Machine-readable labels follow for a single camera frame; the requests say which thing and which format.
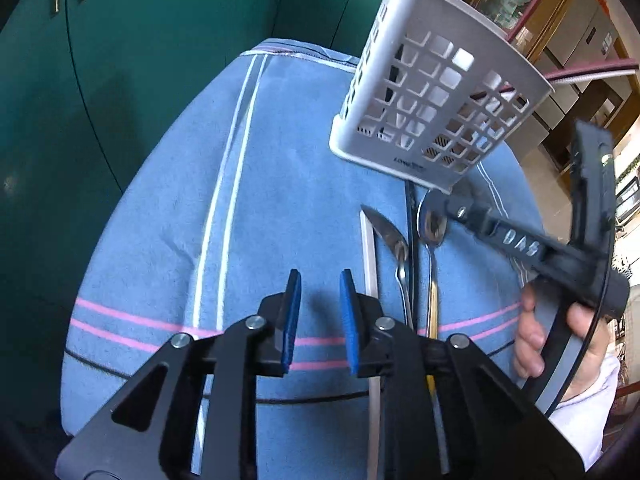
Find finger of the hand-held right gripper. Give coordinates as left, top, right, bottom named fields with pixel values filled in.
left=440, top=192, right=503, bottom=244

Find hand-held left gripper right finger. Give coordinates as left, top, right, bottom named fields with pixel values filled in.
left=339, top=269, right=583, bottom=480

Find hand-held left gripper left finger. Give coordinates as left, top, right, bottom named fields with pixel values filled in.
left=59, top=269, right=303, bottom=480

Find gold-handled steel spoon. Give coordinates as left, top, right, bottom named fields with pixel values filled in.
left=416, top=192, right=449, bottom=342

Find silver table knife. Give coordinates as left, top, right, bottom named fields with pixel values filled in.
left=359, top=210, right=384, bottom=480

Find brown chopstick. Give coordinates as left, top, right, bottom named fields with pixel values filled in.
left=542, top=56, right=640, bottom=84
left=404, top=180, right=419, bottom=332

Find plain steel spoon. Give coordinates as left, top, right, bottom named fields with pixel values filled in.
left=361, top=204, right=416, bottom=332

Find steel chopstick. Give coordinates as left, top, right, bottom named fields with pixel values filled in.
left=546, top=66, right=640, bottom=87

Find white plastic utensil basket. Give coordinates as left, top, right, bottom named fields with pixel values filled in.
left=328, top=0, right=556, bottom=194

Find person's right forearm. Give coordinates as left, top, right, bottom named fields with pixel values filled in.
left=547, top=354, right=623, bottom=474

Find person's right hand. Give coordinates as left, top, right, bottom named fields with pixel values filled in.
left=515, top=282, right=613, bottom=397

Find blue striped cloth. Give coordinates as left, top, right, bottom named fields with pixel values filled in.
left=60, top=37, right=547, bottom=480

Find silver refrigerator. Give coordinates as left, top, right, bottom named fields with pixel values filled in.
left=530, top=0, right=632, bottom=161

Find green lower cabinets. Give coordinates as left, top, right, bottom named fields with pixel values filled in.
left=0, top=0, right=397, bottom=436

